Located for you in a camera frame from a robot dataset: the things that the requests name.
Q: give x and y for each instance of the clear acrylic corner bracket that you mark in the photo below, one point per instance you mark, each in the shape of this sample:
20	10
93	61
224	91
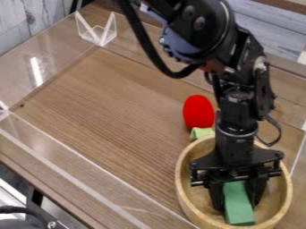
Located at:
97	35

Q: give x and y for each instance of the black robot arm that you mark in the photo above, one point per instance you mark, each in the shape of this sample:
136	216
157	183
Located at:
203	37

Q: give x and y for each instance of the red plush ball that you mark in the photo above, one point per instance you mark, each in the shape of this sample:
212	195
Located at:
197	112

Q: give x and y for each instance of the clear acrylic enclosure wall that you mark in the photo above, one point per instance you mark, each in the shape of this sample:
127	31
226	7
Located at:
92	130

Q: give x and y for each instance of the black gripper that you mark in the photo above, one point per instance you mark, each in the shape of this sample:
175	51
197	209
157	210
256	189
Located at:
210	172

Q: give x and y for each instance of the brown wooden bowl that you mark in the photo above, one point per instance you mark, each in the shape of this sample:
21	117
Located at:
193	198

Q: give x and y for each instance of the black table frame bracket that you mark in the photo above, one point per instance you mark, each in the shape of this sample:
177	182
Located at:
33	204

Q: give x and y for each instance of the green rectangular block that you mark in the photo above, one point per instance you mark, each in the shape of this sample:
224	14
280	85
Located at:
238	208

